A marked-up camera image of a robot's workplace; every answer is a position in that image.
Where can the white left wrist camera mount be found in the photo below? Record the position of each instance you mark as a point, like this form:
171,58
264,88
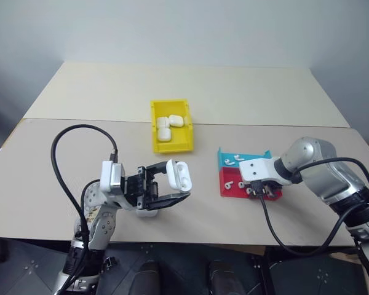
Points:
110,176

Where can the red plastic tray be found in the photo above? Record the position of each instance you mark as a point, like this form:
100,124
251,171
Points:
230,175

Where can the yellow plastic bin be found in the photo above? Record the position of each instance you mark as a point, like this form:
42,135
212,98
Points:
172,135

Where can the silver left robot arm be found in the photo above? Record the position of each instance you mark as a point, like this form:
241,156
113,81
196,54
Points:
100,225

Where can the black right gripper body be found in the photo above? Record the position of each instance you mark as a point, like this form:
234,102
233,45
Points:
269,185

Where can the white earbud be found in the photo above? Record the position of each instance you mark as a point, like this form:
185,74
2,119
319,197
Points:
229,162
238,157
241,184
228,185
249,191

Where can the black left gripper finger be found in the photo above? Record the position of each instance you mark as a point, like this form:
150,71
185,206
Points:
158,167
169,201

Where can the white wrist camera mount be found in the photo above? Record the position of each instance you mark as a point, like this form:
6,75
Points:
110,176
256,170

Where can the white earbud case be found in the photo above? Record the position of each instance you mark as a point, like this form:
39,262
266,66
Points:
164,135
176,120
162,122
180,176
146,214

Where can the teal plastic tray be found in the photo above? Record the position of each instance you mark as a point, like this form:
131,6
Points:
249,156

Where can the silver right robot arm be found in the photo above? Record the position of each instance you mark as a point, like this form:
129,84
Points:
323,166

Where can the closed white earbud case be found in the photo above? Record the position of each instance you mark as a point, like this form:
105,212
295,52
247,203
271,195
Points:
146,214
162,122
164,135
176,120

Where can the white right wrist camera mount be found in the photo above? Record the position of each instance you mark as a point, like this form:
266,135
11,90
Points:
256,170

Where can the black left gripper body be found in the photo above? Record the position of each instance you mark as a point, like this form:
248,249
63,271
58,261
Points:
138,190

